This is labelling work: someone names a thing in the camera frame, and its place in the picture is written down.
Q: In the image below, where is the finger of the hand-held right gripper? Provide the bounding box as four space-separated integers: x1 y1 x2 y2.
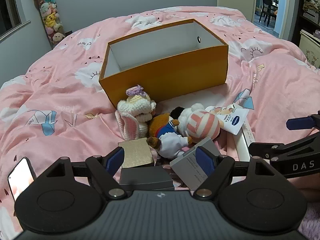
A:
286 114 320 131
248 131 320 162

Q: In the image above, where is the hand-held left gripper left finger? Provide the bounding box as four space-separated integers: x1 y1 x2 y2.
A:
40 146 128 201

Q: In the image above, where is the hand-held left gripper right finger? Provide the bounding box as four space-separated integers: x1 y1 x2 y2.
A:
192 146 283 200

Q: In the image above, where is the light grey box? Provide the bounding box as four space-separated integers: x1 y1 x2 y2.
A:
170 136 222 190

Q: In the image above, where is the dark grey box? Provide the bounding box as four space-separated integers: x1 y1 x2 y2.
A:
119 166 174 192

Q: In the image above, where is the white plush with striped hat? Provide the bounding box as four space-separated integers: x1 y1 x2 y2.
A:
171 103 221 144

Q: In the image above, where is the brown dog plush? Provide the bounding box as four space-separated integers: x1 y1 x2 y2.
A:
146 113 193 159

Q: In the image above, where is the white lotion tube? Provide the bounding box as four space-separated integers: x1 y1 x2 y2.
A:
205 106 250 134

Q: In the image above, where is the crochet bunny plush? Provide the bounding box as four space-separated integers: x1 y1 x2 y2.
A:
115 85 157 140

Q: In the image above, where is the orange cardboard box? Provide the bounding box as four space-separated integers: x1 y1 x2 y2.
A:
99 18 229 109

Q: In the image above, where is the person's right forearm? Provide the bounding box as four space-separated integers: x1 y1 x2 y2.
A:
287 177 320 240

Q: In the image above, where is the gold box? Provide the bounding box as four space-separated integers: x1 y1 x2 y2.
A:
117 138 155 168

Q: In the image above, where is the long white box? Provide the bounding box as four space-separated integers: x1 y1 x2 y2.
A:
226 121 255 162

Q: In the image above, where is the cream cabinet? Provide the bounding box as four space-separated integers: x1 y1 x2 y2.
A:
299 29 320 68

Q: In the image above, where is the pink printed duvet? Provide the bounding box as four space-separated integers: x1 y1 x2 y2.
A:
0 5 320 240

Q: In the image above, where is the smartphone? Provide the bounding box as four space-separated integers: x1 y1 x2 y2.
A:
7 157 38 202

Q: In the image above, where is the dark wooden chair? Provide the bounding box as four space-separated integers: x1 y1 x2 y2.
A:
259 0 278 25

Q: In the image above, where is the clear tube of plush toys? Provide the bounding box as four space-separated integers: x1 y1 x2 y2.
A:
35 0 66 49

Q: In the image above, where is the window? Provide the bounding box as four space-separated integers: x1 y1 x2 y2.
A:
0 0 32 40

